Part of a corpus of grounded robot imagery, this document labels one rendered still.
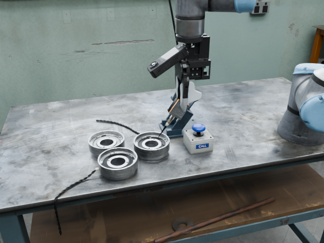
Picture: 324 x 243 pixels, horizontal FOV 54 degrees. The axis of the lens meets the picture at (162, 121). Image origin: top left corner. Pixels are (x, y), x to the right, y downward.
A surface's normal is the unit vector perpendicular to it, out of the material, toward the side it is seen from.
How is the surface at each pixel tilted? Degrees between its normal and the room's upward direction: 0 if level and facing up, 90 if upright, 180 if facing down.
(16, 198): 0
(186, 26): 90
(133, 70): 90
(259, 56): 90
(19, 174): 0
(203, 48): 90
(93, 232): 0
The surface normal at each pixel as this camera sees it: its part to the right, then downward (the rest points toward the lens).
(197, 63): 0.22, 0.45
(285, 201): -0.01, -0.88
